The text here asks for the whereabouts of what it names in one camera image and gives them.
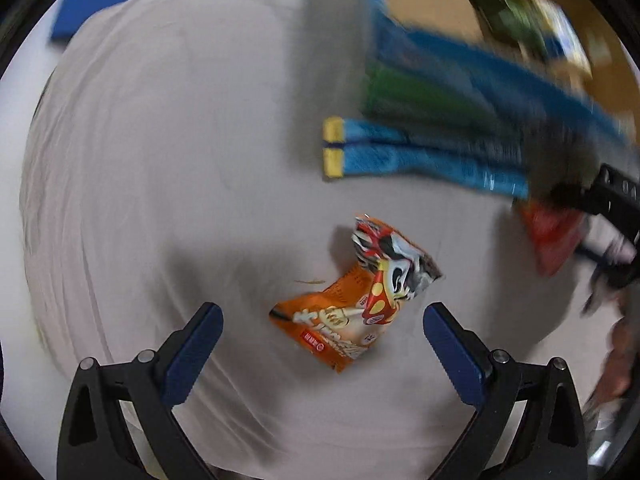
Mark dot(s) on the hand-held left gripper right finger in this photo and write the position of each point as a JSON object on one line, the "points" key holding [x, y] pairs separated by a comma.
{"points": [[455, 357]]}

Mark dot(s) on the green snack packet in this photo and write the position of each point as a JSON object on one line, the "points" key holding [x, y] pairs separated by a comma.
{"points": [[420, 92]]}

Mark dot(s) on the blue packet with yellow end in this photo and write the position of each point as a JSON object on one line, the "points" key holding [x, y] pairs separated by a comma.
{"points": [[400, 135], [415, 167]]}

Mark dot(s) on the blue and white packet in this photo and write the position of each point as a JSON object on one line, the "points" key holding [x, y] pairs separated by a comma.
{"points": [[565, 37]]}

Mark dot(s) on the grey bed sheet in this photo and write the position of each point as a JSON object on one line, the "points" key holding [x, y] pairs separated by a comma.
{"points": [[175, 185]]}

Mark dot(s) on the red snack packet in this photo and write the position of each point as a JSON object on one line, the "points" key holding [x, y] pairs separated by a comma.
{"points": [[550, 237]]}

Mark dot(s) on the person's right forearm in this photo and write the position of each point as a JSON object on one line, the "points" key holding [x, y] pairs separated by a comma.
{"points": [[617, 365]]}

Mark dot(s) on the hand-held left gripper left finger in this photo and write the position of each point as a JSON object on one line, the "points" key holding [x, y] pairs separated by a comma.
{"points": [[192, 357]]}

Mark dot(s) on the dark green packet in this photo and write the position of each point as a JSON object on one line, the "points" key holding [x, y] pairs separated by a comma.
{"points": [[500, 15]]}

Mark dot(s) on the blue cardboard box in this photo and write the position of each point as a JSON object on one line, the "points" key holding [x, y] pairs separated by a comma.
{"points": [[450, 55]]}

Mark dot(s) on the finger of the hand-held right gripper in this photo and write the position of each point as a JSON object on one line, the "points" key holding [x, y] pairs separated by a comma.
{"points": [[615, 192], [622, 274]]}

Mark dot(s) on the orange snack packet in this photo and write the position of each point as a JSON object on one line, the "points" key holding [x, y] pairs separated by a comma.
{"points": [[350, 295]]}

